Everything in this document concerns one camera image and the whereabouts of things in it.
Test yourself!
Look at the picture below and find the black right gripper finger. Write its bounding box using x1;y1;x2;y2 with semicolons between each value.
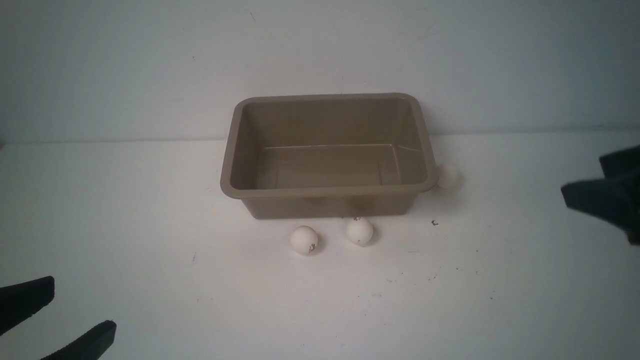
599;145;640;177
561;172;640;246

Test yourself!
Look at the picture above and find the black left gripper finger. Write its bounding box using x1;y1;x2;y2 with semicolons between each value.
0;276;55;335
43;320;117;360

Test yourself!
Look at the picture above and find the tan plastic bin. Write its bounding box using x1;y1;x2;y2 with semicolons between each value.
220;93;439;220

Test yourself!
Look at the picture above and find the white ping-pong ball printed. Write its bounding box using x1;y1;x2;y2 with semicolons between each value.
289;225;320;256

